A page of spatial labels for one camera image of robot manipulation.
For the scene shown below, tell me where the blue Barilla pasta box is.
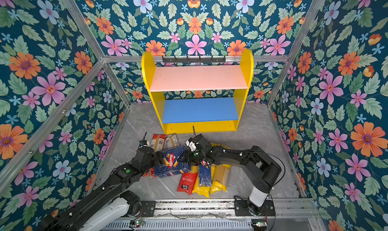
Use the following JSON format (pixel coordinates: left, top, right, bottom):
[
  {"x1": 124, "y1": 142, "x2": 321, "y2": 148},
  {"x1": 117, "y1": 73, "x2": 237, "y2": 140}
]
[{"x1": 154, "y1": 145, "x2": 191, "y2": 178}]

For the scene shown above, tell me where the clear blue spaghetti bag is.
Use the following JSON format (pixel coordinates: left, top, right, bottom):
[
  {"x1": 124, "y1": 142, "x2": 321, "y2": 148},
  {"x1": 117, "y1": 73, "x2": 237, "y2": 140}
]
[{"x1": 164, "y1": 134, "x2": 180, "y2": 149}]

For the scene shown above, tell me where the yellow shelf unit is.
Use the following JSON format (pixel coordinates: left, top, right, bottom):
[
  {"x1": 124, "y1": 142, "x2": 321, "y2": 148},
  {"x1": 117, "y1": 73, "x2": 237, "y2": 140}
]
[{"x1": 141, "y1": 49, "x2": 254, "y2": 134}]

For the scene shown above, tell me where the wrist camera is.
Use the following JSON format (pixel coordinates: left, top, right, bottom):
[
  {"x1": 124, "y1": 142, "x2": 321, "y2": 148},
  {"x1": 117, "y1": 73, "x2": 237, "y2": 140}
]
[
  {"x1": 186, "y1": 126, "x2": 198, "y2": 152},
  {"x1": 138, "y1": 132, "x2": 150, "y2": 149}
]

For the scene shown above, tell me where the black hook rail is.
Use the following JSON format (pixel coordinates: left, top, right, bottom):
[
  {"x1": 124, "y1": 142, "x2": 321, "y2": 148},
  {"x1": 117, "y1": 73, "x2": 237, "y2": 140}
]
[{"x1": 162, "y1": 56, "x2": 226, "y2": 64}]

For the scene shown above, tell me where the yellow Pastatime spaghetti bag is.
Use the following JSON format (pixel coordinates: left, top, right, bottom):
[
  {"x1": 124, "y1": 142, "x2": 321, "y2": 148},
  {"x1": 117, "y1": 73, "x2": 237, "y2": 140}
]
[{"x1": 193, "y1": 165, "x2": 216, "y2": 198}]

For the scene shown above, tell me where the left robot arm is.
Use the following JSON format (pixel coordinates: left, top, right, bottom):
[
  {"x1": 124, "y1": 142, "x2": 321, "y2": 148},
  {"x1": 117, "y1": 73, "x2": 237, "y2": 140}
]
[{"x1": 38, "y1": 146, "x2": 163, "y2": 231}]

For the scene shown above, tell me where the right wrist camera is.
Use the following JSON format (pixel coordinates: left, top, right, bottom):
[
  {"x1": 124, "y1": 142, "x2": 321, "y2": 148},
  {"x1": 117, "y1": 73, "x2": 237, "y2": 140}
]
[{"x1": 186, "y1": 126, "x2": 198, "y2": 152}]

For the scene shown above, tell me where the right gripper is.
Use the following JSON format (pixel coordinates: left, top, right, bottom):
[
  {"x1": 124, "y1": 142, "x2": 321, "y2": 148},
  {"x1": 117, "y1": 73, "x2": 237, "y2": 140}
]
[{"x1": 176, "y1": 150, "x2": 206, "y2": 166}]

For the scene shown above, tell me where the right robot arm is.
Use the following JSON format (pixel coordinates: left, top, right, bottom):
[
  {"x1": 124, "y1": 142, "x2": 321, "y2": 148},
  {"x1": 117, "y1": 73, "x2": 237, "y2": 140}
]
[{"x1": 186, "y1": 134, "x2": 285, "y2": 216}]

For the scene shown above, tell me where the dark blue Barilla spaghetti bag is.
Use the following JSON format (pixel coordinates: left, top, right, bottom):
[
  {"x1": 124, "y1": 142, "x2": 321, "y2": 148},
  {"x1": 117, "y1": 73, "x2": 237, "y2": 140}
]
[{"x1": 199, "y1": 165, "x2": 212, "y2": 187}]

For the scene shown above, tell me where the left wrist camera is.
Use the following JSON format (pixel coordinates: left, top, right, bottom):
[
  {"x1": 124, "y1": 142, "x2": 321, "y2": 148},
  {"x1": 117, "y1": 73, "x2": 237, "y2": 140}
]
[{"x1": 138, "y1": 132, "x2": 150, "y2": 149}]

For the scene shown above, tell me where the red spaghetti bag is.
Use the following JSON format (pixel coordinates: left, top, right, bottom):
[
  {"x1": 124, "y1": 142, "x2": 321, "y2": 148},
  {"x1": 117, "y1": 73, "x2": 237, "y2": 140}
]
[
  {"x1": 143, "y1": 133, "x2": 167, "y2": 179},
  {"x1": 177, "y1": 172, "x2": 198, "y2": 195}
]

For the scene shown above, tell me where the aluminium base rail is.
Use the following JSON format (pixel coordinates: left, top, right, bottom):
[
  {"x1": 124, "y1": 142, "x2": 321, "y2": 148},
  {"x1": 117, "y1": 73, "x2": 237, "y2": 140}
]
[{"x1": 144, "y1": 197, "x2": 320, "y2": 219}]

